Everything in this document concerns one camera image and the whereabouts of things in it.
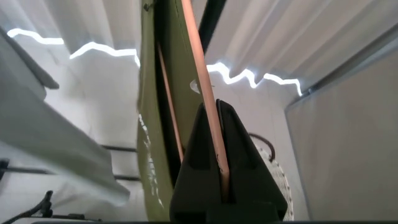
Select green garment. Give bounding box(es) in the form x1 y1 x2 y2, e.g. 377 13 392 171
136 0 219 223

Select white laundry basket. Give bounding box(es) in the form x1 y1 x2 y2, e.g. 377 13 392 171
248 133 295 222

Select pale grey shorts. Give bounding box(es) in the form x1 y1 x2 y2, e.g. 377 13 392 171
0 27 132 207

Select pink clothes hanger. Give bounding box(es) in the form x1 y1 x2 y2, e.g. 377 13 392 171
155 0 232 202

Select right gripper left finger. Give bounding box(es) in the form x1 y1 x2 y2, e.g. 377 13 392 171
169 103 223 223

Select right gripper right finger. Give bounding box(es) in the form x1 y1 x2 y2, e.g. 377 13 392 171
216 98 289 222

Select white curtain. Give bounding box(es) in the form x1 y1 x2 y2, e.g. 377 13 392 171
0 0 398 96

